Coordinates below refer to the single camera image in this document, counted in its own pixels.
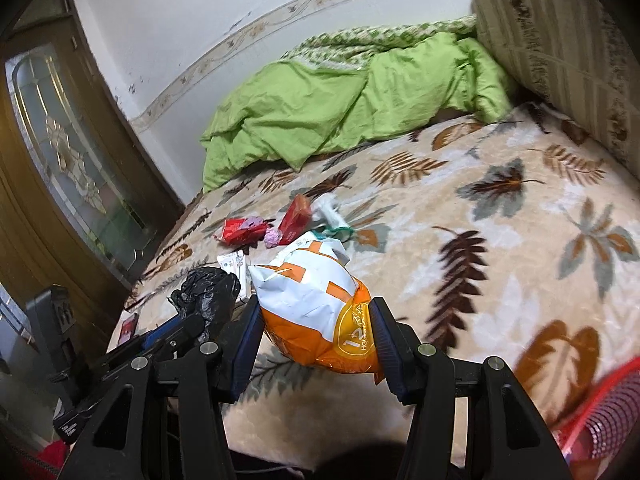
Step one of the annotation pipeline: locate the black plastic bag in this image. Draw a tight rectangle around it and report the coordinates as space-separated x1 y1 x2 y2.
169 266 241 344

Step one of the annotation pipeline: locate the white medicine box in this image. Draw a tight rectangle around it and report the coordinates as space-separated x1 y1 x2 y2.
217 250 250 304

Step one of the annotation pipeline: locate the torn red paper box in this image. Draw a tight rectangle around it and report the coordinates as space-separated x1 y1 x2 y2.
215 216 272 247

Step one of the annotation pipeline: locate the orange white snack bag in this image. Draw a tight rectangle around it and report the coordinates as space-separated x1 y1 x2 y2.
248 238 384 384

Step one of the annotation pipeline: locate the red cigarette pack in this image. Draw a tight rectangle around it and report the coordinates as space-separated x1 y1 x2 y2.
278 194 312 245

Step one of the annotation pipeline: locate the white sock green cuff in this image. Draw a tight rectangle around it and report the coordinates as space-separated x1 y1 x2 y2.
311 193 355 242

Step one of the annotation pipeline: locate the purple wrapper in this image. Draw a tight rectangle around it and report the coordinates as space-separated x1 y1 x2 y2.
264 226 282 248

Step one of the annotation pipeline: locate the smartphone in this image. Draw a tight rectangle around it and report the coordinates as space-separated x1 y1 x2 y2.
117 313 139 346

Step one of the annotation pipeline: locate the red plastic basket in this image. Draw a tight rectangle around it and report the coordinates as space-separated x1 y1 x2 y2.
553 356 639 465

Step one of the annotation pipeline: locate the wooden glass door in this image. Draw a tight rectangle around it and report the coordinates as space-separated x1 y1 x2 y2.
1 0 183 356

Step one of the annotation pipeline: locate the leaf pattern fleece blanket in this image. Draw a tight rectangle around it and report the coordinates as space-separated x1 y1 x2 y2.
125 105 639 425

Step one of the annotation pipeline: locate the green quilt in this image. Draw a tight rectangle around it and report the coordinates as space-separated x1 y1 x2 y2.
201 16 515 192

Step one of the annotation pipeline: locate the striped floral headboard cushion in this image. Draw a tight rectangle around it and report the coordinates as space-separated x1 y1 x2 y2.
472 0 639 174

